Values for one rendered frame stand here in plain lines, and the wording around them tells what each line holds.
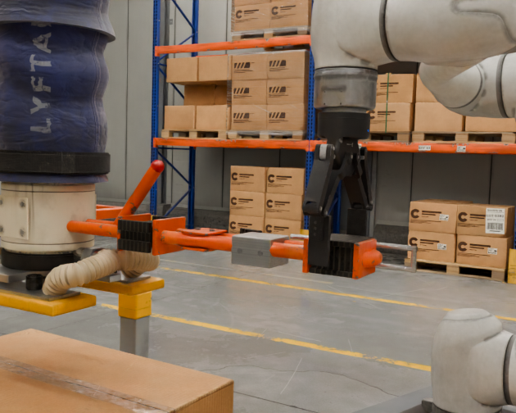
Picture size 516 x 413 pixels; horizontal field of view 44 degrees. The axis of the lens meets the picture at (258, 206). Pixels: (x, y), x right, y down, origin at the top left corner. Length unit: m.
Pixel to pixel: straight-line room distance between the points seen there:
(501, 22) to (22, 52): 0.77
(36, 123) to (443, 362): 1.00
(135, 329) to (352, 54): 1.13
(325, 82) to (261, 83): 8.23
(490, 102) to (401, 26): 0.55
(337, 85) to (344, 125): 0.06
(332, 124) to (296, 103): 7.94
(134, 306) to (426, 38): 1.19
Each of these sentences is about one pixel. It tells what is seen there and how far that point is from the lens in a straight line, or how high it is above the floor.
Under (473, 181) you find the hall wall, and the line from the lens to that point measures 9.41.
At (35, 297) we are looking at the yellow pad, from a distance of 1.14.
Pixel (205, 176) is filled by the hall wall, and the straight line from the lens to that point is 11.25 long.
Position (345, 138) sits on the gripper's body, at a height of 1.41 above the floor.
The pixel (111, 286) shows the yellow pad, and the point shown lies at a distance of 1.25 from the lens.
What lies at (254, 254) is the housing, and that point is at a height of 1.24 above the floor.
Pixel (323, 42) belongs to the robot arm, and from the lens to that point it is 0.91.
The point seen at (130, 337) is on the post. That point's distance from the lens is 1.83.
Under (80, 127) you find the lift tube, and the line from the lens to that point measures 1.19.
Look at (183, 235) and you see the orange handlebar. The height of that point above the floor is 1.25.
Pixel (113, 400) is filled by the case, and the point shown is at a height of 0.95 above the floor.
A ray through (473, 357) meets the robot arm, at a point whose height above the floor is 0.96.
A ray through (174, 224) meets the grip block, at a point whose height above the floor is 1.27.
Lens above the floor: 1.39
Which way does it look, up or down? 5 degrees down
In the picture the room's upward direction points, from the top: 2 degrees clockwise
